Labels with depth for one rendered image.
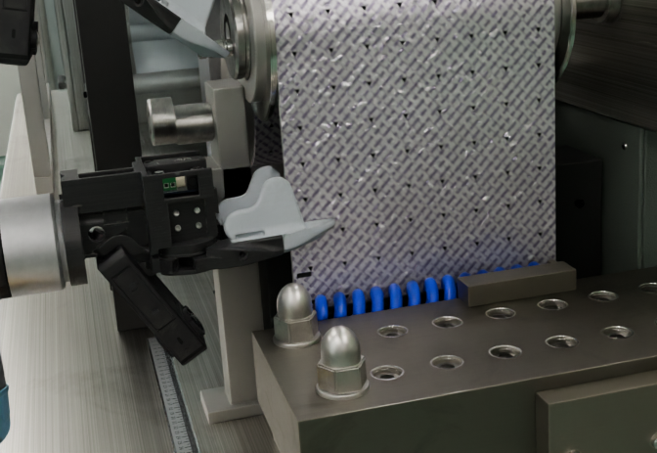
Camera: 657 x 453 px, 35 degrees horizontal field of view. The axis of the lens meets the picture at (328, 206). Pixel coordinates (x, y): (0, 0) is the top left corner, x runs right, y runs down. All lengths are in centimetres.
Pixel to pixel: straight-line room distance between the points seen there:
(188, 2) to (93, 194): 16
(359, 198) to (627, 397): 27
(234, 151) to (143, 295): 16
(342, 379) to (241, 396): 29
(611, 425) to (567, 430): 3
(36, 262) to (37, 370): 36
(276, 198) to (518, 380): 24
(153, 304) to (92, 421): 22
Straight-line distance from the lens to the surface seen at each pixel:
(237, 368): 96
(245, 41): 83
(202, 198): 79
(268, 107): 83
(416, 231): 87
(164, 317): 82
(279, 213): 81
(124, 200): 80
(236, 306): 94
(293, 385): 72
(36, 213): 79
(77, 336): 121
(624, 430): 75
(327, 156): 83
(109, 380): 109
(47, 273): 79
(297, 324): 78
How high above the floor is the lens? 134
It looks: 16 degrees down
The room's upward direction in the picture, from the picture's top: 4 degrees counter-clockwise
